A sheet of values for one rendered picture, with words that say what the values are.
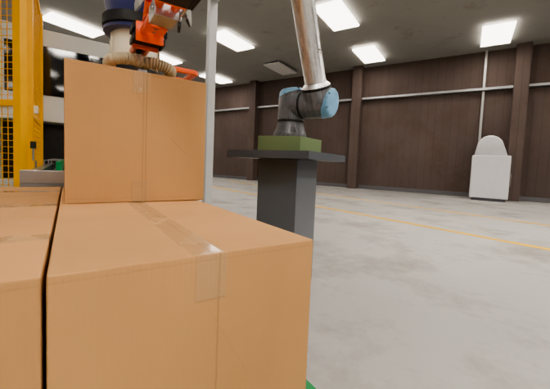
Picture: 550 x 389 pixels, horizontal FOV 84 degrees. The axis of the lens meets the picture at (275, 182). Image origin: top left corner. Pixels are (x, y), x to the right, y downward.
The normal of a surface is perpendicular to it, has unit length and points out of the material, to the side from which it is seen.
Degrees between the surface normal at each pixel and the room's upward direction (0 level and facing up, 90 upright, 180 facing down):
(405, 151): 90
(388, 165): 90
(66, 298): 90
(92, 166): 90
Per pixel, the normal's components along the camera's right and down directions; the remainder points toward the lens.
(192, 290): 0.56, 0.07
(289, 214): -0.54, 0.03
